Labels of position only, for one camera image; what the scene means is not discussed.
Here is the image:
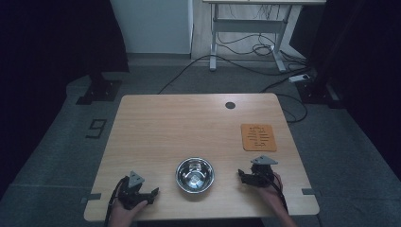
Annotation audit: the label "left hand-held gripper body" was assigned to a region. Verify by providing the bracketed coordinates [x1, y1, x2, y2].
[117, 170, 153, 211]

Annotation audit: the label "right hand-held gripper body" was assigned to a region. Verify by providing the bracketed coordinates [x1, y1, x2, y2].
[250, 154, 279, 188]

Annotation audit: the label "person's left hand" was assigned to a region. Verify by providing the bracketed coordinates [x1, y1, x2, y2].
[108, 198, 149, 227]

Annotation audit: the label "orange square mat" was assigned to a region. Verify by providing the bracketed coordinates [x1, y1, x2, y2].
[240, 123, 278, 153]

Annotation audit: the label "stainless steel bowl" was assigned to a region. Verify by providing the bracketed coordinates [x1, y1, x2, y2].
[175, 156, 216, 194]

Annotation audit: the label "black stand base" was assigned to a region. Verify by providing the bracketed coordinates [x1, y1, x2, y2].
[296, 79, 346, 110]
[75, 72, 123, 106]

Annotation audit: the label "white power strip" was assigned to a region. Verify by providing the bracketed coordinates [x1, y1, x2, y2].
[288, 73, 311, 84]

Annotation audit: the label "white cabinet panel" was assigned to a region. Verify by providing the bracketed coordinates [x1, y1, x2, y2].
[109, 0, 194, 55]

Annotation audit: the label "right gripper red black cable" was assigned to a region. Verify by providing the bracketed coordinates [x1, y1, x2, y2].
[271, 172, 289, 213]

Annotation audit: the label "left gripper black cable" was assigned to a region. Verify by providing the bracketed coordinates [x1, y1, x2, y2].
[103, 175, 131, 227]

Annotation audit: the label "looped black floor cable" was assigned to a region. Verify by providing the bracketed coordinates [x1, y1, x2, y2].
[259, 75, 309, 124]

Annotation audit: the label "long black floor cable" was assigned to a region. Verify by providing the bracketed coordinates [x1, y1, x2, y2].
[157, 54, 311, 96]

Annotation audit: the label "tangled black cables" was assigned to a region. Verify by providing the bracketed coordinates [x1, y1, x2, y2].
[216, 31, 308, 69]

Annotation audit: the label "white desk frame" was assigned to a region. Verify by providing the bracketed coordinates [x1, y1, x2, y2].
[201, 0, 327, 74]

